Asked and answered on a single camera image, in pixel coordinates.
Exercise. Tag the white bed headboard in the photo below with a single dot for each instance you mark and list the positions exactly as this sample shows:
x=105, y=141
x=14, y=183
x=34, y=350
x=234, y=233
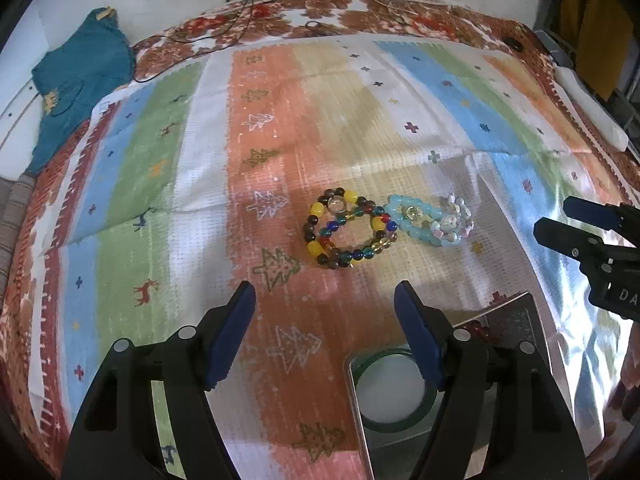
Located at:
x=15, y=125

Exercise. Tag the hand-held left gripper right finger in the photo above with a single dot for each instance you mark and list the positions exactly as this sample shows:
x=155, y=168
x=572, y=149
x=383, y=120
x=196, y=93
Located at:
x=417, y=335

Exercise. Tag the white rolled cloth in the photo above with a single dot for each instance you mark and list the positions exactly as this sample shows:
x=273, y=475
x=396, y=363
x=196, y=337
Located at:
x=590, y=105

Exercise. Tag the brown striped cushion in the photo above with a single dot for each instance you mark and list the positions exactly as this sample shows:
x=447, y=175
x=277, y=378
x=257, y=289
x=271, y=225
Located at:
x=12, y=205

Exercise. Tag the grey box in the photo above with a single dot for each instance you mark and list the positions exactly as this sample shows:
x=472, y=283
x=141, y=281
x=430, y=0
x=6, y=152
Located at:
x=550, y=45

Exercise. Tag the green bangle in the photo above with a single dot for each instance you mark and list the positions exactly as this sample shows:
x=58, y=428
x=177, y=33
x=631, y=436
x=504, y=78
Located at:
x=390, y=424

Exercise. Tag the striped patterned mat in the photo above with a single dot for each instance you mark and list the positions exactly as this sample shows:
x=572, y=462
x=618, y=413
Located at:
x=260, y=160

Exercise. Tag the teal garment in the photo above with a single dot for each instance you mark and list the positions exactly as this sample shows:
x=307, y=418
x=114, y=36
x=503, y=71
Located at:
x=80, y=75

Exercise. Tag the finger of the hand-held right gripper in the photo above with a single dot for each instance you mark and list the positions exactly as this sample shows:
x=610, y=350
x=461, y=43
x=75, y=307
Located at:
x=557, y=235
x=590, y=214

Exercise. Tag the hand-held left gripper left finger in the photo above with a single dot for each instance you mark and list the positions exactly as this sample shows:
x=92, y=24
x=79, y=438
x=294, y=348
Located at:
x=232, y=330

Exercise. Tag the yellow hanging cloth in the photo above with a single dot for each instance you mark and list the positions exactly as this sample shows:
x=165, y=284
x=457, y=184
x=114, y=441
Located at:
x=595, y=20

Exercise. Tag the silver metal tin box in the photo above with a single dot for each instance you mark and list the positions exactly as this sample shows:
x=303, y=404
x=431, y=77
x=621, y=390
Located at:
x=515, y=320

